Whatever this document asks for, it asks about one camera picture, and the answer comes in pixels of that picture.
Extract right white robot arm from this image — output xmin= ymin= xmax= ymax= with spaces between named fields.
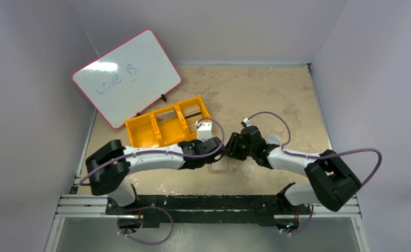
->
xmin=225 ymin=125 xmax=362 ymax=212

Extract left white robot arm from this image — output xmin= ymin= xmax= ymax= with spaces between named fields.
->
xmin=80 ymin=137 xmax=224 ymax=207

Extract cards in right compartment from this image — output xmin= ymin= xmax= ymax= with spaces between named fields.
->
xmin=182 ymin=104 xmax=203 ymax=133

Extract card in middle compartment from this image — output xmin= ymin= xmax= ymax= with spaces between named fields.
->
xmin=156 ymin=110 xmax=177 ymax=123

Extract small clear plastic cup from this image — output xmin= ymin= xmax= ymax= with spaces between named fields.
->
xmin=267 ymin=135 xmax=281 ymax=145

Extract yellow plastic compartment tray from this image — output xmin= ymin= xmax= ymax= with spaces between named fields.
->
xmin=125 ymin=97 xmax=210 ymax=148

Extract black whiteboard stand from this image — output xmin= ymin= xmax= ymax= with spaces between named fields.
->
xmin=135 ymin=94 xmax=167 ymax=117

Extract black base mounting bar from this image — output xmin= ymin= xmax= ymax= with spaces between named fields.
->
xmin=106 ymin=194 xmax=311 ymax=230

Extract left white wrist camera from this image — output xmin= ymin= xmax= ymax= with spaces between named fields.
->
xmin=196 ymin=121 xmax=213 ymax=142

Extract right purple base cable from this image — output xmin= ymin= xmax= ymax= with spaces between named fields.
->
xmin=280 ymin=207 xmax=314 ymax=236

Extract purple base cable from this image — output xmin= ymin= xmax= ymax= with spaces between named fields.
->
xmin=280 ymin=207 xmax=314 ymax=236
xmin=116 ymin=204 xmax=176 ymax=246

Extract white board with pink frame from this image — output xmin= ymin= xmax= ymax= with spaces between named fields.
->
xmin=71 ymin=29 xmax=182 ymax=129

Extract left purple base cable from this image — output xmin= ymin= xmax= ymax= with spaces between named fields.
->
xmin=116 ymin=204 xmax=176 ymax=246

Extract aluminium rail frame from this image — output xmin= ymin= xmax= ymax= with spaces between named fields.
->
xmin=45 ymin=62 xmax=370 ymax=252

